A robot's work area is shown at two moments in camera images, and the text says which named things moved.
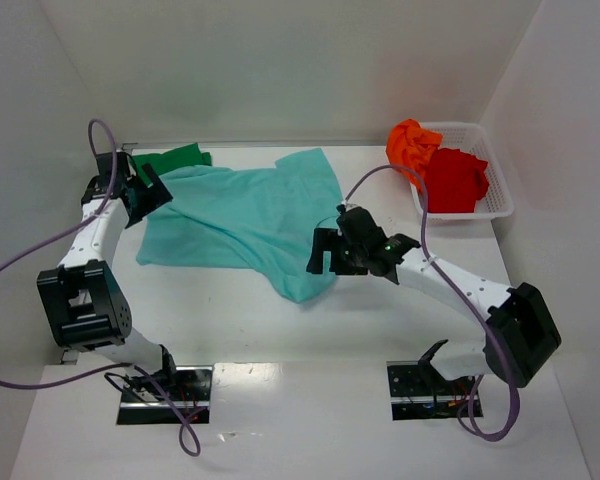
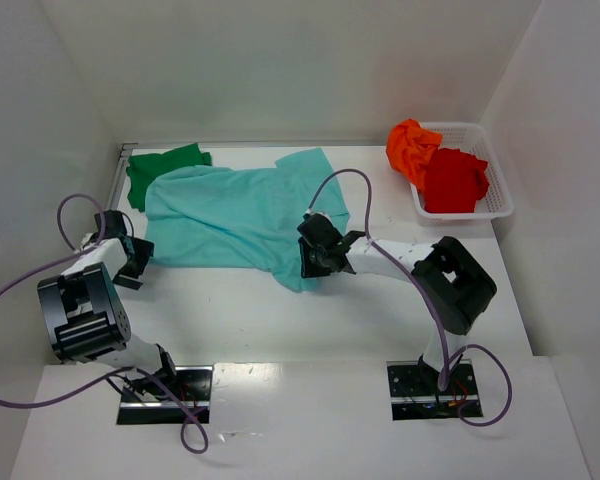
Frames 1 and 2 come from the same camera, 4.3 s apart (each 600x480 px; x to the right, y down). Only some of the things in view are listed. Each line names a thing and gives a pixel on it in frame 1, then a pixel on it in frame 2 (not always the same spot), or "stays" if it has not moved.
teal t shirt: x=263 y=218 stays
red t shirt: x=455 y=180 stays
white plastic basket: x=471 y=138 stays
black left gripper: x=143 y=195 -> x=134 y=261
